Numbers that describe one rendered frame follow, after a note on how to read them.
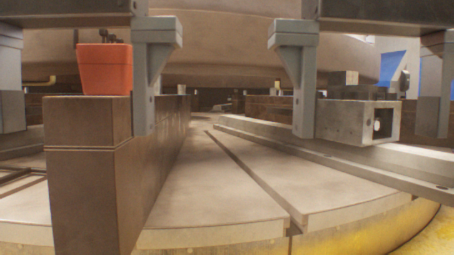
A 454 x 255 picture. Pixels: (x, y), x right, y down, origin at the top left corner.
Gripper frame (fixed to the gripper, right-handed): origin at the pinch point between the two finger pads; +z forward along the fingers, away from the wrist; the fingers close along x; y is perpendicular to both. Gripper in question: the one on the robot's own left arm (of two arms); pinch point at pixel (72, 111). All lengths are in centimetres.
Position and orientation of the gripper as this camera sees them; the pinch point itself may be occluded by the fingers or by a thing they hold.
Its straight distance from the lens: 25.2
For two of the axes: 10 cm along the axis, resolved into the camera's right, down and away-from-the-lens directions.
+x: -10.0, -0.1, -0.3
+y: -0.3, -0.8, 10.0
